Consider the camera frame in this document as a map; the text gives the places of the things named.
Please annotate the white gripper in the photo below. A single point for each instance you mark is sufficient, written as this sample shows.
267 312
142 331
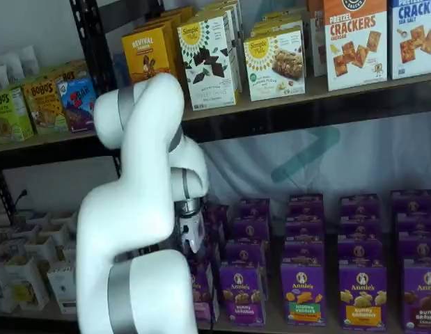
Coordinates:
192 229

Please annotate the purple box pink patch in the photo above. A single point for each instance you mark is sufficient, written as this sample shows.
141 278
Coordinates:
203 292

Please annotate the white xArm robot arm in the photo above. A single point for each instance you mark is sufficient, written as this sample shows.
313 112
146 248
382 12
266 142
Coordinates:
131 174

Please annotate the purple Annie's snack box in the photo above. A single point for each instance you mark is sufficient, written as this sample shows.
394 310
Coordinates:
305 205
359 228
359 206
244 254
250 229
411 202
304 228
303 252
254 208
359 254
417 222
418 247

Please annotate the purple box violet patch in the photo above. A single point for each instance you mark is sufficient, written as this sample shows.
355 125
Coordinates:
242 297

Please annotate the white patterned pasta box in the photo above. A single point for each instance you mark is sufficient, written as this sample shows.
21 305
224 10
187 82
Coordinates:
41 248
69 252
62 288
63 219
55 234
23 288

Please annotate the purple box green patch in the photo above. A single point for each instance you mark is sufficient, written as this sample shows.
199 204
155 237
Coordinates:
303 295

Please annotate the black metal shelf rack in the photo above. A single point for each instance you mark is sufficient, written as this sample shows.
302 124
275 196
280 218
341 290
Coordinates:
44 153
305 115

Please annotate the white Sweet Thins box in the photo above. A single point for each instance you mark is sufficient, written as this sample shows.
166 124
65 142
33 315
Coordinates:
236 41
208 66

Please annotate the blue Z Bar box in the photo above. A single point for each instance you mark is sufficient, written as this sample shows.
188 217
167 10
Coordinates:
77 108

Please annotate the orange Revival snack box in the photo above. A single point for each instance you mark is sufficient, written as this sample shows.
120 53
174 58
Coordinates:
173 31
147 55

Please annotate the yellow Simple Mills bar box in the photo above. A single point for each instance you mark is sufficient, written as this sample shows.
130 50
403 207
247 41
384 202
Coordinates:
278 22
274 66

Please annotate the purple box yellow patch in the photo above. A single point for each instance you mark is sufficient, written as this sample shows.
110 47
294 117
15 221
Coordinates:
362 299

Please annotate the yellow Bobo's box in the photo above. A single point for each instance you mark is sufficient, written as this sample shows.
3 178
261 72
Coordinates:
44 108
70 73

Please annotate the green Bobo's box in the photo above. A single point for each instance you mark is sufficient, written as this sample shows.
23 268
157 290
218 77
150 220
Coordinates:
9 118

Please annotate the orange pretzel crackers box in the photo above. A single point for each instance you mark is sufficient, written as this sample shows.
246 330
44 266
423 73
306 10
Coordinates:
356 48
316 38

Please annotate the purple box maroon patch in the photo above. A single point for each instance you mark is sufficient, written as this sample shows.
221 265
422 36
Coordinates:
422 295

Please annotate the blue pretzel crackers box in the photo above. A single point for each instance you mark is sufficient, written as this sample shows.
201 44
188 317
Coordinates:
415 41

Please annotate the black power plug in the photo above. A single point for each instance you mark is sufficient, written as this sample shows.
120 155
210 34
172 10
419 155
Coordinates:
22 195

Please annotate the white sheet with teal mark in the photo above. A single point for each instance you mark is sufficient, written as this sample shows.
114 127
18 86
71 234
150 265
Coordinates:
375 156

